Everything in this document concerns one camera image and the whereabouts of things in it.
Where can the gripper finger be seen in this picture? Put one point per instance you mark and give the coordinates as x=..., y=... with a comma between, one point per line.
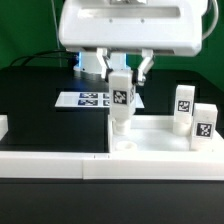
x=103, y=56
x=144, y=67

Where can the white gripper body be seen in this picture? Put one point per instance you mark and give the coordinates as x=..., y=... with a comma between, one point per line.
x=168, y=27

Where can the white square tabletop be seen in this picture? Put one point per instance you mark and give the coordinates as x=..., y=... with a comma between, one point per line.
x=147, y=133

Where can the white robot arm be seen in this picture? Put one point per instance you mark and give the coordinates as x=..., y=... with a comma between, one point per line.
x=89, y=63

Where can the white marker plate with tags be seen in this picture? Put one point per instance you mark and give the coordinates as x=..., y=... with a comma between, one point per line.
x=94, y=99

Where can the white U-shaped obstacle fence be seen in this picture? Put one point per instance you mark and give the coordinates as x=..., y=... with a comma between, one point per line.
x=164, y=165

